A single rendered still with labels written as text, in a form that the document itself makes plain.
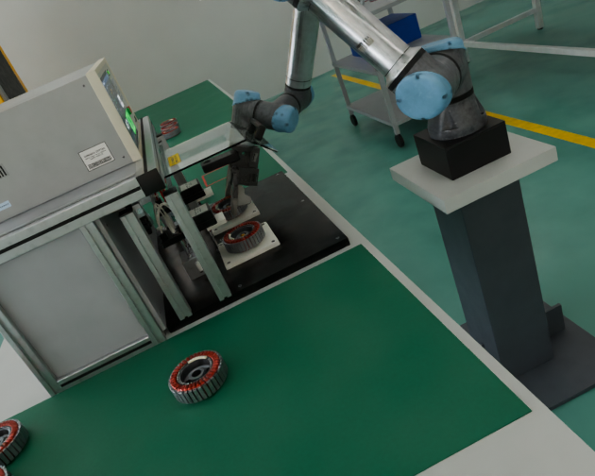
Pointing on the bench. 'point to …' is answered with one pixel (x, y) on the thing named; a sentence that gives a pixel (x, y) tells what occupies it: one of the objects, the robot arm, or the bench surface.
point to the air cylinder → (191, 264)
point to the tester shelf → (76, 206)
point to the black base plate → (262, 273)
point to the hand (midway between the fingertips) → (229, 209)
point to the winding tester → (51, 143)
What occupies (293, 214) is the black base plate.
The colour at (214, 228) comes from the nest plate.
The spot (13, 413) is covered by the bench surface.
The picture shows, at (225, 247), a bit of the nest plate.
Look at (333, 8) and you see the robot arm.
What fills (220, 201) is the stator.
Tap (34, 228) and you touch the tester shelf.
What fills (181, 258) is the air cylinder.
